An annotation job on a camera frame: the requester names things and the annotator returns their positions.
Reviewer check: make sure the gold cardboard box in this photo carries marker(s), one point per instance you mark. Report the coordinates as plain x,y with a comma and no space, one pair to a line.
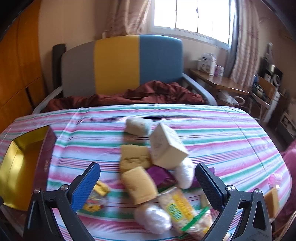
20,162

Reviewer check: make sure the pink cloth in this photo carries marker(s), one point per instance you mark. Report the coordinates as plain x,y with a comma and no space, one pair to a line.
290,162

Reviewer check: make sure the white plastic bundle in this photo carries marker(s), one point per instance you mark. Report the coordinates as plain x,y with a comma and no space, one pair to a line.
152,217
185,173

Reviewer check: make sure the cream carton with green label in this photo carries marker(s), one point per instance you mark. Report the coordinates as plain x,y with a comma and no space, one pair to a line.
166,150

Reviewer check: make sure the pink plastic item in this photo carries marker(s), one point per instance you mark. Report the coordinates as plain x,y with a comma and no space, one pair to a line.
276,179

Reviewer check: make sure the wooden desk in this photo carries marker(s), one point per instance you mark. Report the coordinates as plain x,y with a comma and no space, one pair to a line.
217,81

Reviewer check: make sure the grey yellow blue chair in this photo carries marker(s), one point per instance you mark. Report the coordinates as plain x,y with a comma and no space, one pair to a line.
115,64

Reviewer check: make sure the white appliance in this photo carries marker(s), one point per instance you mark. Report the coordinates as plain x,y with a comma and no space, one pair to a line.
207,63

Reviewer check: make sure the wooden wardrobe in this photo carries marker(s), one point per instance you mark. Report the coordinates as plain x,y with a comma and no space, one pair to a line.
18,69

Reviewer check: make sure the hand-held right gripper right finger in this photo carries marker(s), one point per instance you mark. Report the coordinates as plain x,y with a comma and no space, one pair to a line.
209,185

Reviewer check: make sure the cluttered shelf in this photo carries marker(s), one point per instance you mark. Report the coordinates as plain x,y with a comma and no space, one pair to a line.
266,92

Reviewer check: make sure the yellow printed packet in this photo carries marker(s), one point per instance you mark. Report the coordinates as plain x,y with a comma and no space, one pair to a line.
99,199

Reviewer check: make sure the yellow sponge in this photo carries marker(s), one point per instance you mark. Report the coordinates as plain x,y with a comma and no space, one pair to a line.
271,201
138,185
134,158

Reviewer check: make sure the purple packet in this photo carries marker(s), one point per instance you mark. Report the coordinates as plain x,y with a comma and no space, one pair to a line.
159,176

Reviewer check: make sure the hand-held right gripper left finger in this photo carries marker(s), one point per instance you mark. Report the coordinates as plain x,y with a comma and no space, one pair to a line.
85,185

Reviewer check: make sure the pale bundle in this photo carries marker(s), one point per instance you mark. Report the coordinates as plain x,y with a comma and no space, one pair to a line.
137,126

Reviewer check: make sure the black rolled mat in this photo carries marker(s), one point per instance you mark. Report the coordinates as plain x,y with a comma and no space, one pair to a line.
57,64

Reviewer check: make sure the clear snack packet yellow label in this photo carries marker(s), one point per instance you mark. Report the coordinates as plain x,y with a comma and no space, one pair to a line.
182,208

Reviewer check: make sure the dark red cloth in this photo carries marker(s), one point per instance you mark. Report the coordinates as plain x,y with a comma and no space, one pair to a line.
161,92

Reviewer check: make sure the beige curtain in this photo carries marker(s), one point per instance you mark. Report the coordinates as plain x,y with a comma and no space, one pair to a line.
245,46
129,16

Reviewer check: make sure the window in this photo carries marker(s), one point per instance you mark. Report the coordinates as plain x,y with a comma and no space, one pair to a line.
185,14

